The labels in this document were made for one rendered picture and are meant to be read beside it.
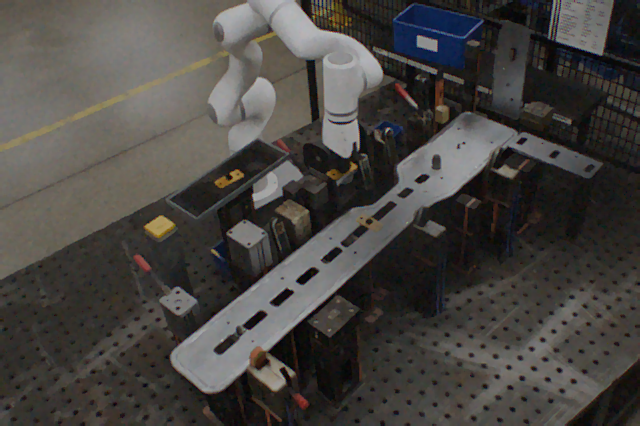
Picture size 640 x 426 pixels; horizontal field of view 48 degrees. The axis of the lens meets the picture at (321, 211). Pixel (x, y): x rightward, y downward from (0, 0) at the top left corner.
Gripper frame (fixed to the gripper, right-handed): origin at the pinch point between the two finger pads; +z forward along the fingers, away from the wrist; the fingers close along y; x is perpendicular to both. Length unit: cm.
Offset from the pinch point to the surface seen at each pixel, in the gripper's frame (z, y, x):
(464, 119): 25, -15, 70
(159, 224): 14, -27, -43
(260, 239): 18.0, -7.2, -23.8
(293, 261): 28.4, -3.1, -16.3
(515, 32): -6, -8, 82
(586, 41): 4, 1, 111
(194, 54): 127, -289, 117
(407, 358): 57, 28, 0
